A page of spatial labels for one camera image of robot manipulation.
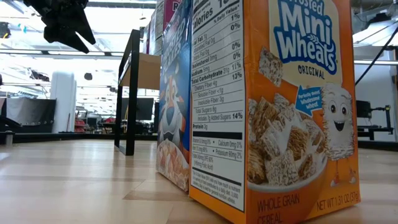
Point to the black round ceiling fixture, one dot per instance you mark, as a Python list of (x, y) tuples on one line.
[(88, 76)]

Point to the blue Frosted Flakes cereal box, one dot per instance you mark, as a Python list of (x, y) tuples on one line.
[(174, 93)]

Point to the orange Mini Wheats cereal box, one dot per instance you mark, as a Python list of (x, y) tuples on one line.
[(280, 124)]

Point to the white light panel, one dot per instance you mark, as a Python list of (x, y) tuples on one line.
[(376, 32)]

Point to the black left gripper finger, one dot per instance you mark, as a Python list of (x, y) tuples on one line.
[(82, 26), (60, 35)]

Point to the black computer monitor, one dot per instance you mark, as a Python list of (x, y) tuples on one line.
[(145, 109)]

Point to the black frame wooden shelf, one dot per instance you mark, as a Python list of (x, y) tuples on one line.
[(133, 93)]

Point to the black monitor on stand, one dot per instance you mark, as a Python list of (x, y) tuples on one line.
[(362, 109)]

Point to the red background items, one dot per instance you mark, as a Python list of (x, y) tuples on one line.
[(80, 126)]

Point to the white pillar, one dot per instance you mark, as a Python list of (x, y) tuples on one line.
[(63, 102)]

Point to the black draped table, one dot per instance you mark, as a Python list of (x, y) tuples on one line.
[(31, 113)]

